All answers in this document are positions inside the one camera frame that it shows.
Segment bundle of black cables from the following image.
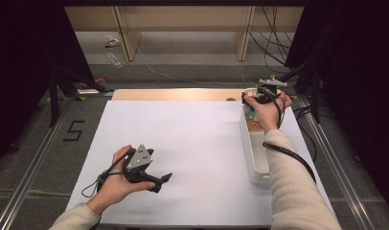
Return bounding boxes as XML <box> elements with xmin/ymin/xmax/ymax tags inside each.
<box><xmin>249</xmin><ymin>5</ymin><xmax>305</xmax><ymax>75</ymax></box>

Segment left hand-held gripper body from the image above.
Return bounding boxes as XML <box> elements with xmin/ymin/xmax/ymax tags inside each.
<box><xmin>123</xmin><ymin>144</ymin><xmax>155</xmax><ymax>185</ymax></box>

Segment white plastic bin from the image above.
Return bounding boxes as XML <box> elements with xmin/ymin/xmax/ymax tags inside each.
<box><xmin>240</xmin><ymin>87</ymin><xmax>283</xmax><ymax>186</ymax></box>

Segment beige wooden desk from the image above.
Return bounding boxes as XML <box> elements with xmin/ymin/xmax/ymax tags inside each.
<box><xmin>64</xmin><ymin>5</ymin><xmax>305</xmax><ymax>62</ymax></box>

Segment aluminium floor rail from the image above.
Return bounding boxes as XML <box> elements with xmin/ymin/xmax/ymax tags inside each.
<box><xmin>296</xmin><ymin>95</ymin><xmax>378</xmax><ymax>230</ymax></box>
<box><xmin>0</xmin><ymin>95</ymin><xmax>76</xmax><ymax>230</ymax></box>

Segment black metal stand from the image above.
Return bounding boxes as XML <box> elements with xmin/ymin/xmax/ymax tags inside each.
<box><xmin>48</xmin><ymin>63</ymin><xmax>114</xmax><ymax>128</ymax></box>
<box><xmin>278</xmin><ymin>61</ymin><xmax>322</xmax><ymax>125</ymax></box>

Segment black curtain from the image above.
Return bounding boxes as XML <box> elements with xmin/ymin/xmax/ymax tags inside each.
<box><xmin>285</xmin><ymin>0</ymin><xmax>389</xmax><ymax>219</ymax></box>
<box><xmin>0</xmin><ymin>0</ymin><xmax>96</xmax><ymax>167</ymax></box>

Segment clear plastic bottle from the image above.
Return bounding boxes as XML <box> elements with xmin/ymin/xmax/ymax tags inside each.
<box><xmin>106</xmin><ymin>52</ymin><xmax>124</xmax><ymax>70</ymax></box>

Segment small white floor item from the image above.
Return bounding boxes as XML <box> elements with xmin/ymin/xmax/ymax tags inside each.
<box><xmin>103</xmin><ymin>34</ymin><xmax>122</xmax><ymax>49</ymax></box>

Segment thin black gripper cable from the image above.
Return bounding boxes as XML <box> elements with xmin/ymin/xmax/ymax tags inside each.
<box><xmin>80</xmin><ymin>149</ymin><xmax>137</xmax><ymax>199</ymax></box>

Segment person's right hand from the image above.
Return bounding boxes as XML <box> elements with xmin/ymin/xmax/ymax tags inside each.
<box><xmin>244</xmin><ymin>90</ymin><xmax>293</xmax><ymax>135</ymax></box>

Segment person's left hand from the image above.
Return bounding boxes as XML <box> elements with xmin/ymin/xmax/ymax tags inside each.
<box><xmin>86</xmin><ymin>144</ymin><xmax>156</xmax><ymax>216</ymax></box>

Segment pink floor item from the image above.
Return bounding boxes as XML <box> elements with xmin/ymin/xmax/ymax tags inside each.
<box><xmin>80</xmin><ymin>76</ymin><xmax>108</xmax><ymax>91</ymax></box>

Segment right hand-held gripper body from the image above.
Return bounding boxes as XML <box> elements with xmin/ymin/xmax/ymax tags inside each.
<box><xmin>251</xmin><ymin>76</ymin><xmax>288</xmax><ymax>104</ymax></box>

